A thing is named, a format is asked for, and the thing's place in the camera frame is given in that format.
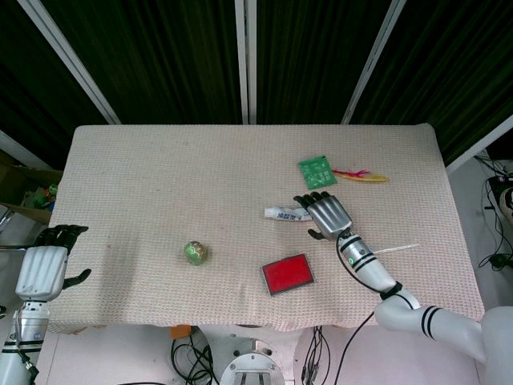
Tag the orange plastic part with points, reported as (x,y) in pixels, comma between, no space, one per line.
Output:
(180,333)

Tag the cardboard box with toys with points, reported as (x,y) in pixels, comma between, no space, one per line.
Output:
(28,188)

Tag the dark green curtain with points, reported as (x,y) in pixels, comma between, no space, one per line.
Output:
(172,60)

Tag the clear plastic pipette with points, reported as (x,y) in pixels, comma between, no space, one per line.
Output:
(394,249)

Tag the white frame post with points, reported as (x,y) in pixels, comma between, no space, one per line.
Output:
(372,60)
(245,60)
(24,148)
(74,60)
(481,144)

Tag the white tube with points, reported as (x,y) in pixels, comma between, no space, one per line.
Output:
(280,212)

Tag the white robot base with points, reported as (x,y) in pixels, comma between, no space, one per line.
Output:
(251,365)

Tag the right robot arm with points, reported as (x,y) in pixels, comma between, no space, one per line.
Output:
(372,270)

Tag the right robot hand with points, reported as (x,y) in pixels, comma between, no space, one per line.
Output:
(328,214)

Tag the green circuit board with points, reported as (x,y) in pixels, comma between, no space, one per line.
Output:
(317,172)

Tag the red and yellow feather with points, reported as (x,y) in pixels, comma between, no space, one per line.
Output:
(360,175)

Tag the green round ball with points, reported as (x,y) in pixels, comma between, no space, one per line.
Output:
(196,253)

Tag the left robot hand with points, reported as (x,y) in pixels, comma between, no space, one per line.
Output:
(40,268)

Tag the red ink pad case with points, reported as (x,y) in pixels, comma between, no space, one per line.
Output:
(288,274)

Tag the beige waffle tablecloth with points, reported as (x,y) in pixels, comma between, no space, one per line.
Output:
(180,180)

